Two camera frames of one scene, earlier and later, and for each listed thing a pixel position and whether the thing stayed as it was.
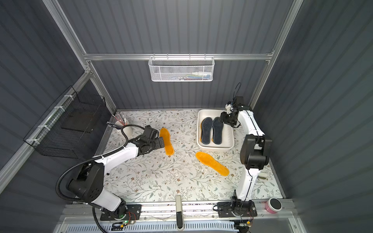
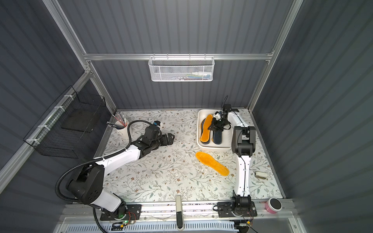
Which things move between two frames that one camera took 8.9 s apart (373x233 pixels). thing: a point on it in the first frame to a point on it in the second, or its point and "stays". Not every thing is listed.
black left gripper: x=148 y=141 to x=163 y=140
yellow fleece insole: x=168 y=147 to x=206 y=134
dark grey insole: x=217 y=127 stays
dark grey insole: x=207 y=124 stays
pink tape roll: x=273 y=205 stays
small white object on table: x=262 y=175 stays
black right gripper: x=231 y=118 to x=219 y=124
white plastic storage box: x=228 y=132 stays
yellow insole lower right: x=208 y=160 stays
